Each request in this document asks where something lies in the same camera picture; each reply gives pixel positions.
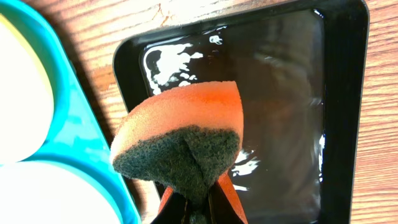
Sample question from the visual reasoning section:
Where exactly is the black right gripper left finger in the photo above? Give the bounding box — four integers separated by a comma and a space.
151, 191, 190, 224

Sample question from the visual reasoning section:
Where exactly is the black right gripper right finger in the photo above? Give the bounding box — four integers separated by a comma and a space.
207, 182, 244, 224

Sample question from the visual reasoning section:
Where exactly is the orange green scrub sponge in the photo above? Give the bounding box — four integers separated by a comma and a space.
110, 81, 247, 223

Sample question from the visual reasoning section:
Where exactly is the light green plate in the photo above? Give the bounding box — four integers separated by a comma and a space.
1, 161, 123, 224

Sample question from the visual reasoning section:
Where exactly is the yellow plate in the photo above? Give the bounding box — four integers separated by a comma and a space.
1, 15, 54, 165

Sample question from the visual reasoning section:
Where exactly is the blue plastic tray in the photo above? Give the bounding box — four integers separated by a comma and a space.
1, 0, 141, 224

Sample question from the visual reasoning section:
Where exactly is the black rectangular tray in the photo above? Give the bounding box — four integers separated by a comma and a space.
113, 1, 369, 223

